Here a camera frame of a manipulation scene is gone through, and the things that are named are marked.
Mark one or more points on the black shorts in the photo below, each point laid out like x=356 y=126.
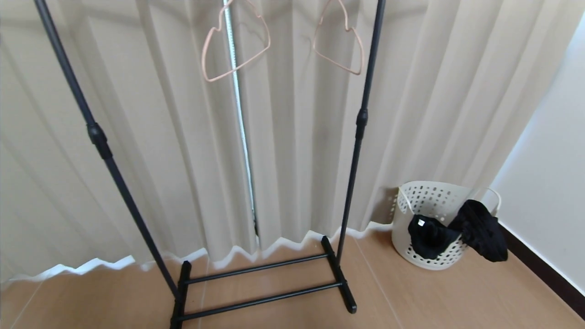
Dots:
x=484 y=233

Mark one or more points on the beige curtain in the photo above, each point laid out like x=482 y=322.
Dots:
x=137 y=91

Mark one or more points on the black garment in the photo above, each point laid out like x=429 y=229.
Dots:
x=429 y=237

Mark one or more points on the pink clothes hanger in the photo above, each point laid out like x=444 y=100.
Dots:
x=204 y=59
x=362 y=57

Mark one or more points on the black clothes rack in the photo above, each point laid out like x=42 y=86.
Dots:
x=361 y=123

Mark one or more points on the white laundry basket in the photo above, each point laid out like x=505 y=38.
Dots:
x=425 y=201

